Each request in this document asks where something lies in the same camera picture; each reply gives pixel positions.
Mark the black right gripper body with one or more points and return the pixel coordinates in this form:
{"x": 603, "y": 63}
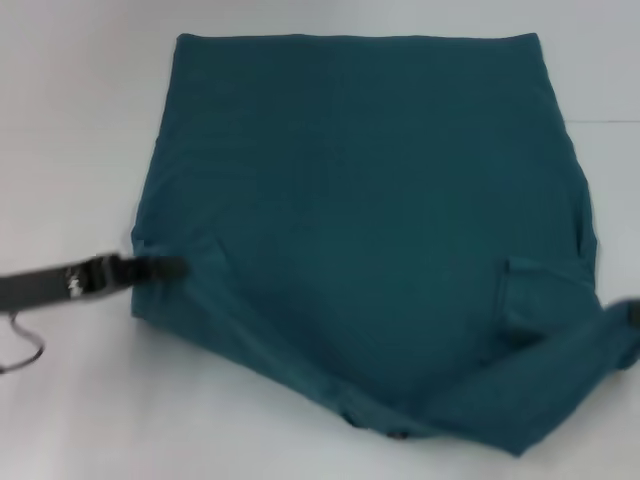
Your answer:
{"x": 631, "y": 310}

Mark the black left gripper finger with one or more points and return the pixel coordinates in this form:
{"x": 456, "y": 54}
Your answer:
{"x": 145, "y": 270}

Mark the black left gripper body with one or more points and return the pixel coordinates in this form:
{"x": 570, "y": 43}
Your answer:
{"x": 45, "y": 287}

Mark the teal blue shirt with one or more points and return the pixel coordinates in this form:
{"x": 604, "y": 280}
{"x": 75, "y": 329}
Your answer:
{"x": 360, "y": 200}

